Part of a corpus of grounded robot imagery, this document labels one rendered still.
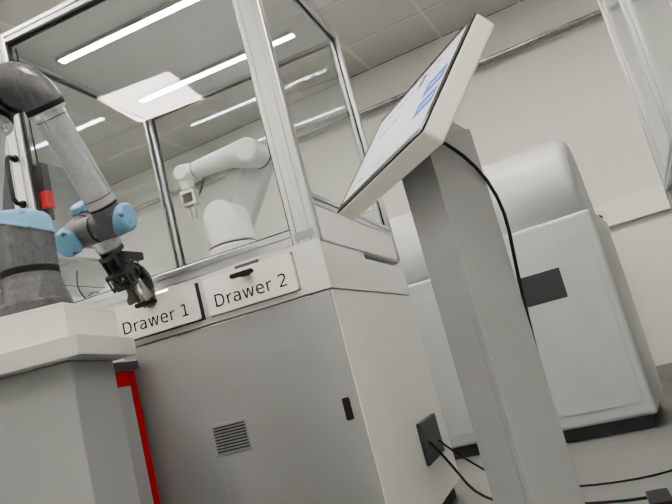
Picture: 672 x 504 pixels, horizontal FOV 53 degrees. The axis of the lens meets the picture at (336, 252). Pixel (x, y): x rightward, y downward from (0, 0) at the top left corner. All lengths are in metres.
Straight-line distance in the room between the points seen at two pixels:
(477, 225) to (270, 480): 0.95
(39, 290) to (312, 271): 0.75
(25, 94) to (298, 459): 1.16
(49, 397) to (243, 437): 0.74
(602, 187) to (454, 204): 3.50
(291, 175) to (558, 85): 3.40
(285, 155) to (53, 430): 0.99
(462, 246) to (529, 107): 3.69
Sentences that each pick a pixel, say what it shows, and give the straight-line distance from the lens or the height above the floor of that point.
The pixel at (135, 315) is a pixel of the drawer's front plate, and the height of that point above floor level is 0.89.
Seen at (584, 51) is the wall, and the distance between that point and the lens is 5.16.
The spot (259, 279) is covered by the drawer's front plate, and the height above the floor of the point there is 0.88.
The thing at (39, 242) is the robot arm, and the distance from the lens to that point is 1.52.
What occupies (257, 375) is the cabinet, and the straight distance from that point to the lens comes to 1.96.
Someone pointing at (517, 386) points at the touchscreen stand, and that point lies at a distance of 1.46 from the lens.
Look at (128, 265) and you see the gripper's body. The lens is 2.00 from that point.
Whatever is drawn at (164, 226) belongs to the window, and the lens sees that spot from 2.15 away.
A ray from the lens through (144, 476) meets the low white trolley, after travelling 2.10.
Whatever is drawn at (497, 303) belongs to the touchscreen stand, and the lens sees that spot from 1.46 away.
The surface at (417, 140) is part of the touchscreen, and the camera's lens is 1.32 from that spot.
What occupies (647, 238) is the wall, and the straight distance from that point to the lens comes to 4.89.
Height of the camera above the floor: 0.57
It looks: 10 degrees up
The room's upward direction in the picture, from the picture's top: 15 degrees counter-clockwise
